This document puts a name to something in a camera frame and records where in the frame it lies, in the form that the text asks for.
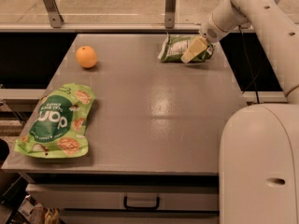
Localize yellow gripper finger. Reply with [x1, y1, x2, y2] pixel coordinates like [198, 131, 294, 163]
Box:
[181, 36, 207, 63]

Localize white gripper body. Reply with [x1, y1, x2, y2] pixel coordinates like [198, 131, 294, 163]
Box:
[199, 15, 226, 43]

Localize green jalapeno chip bag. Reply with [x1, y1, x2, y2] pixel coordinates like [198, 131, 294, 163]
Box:
[158, 35, 214, 63]

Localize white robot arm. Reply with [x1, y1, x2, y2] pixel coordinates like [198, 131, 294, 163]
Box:
[199, 0, 299, 224]

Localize green rice chip bag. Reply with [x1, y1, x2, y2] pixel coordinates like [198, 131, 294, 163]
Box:
[15, 83, 95, 159]

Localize orange fruit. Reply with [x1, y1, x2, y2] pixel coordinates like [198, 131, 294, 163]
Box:
[76, 46, 97, 68]

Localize snack packets under table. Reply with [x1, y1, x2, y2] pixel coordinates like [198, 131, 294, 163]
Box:
[18, 195, 61, 224]

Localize middle metal railing bracket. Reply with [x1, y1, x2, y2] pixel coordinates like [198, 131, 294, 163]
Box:
[164, 0, 177, 29]

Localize metal railing bracket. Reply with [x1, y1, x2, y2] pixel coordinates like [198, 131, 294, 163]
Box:
[164, 0, 177, 29]
[43, 0, 64, 28]

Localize black hanging cable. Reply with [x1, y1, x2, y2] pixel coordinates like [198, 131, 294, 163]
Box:
[237, 25, 265, 105]

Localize left metal railing bracket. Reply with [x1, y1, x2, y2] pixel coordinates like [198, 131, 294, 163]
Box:
[43, 0, 64, 28]

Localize grey drawer with black handle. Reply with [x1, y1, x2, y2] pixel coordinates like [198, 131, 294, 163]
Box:
[26, 184, 219, 212]

